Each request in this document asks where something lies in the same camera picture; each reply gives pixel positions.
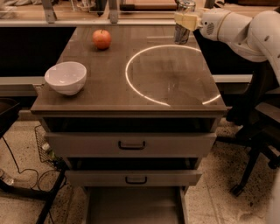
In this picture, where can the bottom open drawer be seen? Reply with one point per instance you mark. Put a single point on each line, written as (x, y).
(135, 205)

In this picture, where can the grey drawer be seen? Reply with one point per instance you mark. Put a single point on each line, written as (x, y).
(130, 145)
(134, 178)

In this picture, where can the metal window rail frame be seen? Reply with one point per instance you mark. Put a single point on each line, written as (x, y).
(31, 13)

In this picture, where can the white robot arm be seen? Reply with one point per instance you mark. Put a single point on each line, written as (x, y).
(254, 38)

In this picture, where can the grey drawer cabinet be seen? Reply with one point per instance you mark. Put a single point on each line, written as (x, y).
(144, 83)

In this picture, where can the silver redbull can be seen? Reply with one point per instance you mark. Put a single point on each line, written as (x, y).
(181, 34)

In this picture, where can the red apple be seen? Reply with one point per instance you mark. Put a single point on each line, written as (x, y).
(101, 39)

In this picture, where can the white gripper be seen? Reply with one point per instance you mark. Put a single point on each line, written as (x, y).
(210, 25)

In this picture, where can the top grey drawer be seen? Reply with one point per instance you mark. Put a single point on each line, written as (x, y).
(130, 145)

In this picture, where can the black office chair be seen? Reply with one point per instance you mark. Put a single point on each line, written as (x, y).
(257, 112)

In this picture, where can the white ceramic bowl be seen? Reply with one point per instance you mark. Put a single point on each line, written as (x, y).
(67, 78)

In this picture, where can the wire mesh basket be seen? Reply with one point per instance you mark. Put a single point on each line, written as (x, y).
(46, 154)

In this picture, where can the middle grey drawer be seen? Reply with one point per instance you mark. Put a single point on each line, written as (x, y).
(134, 178)

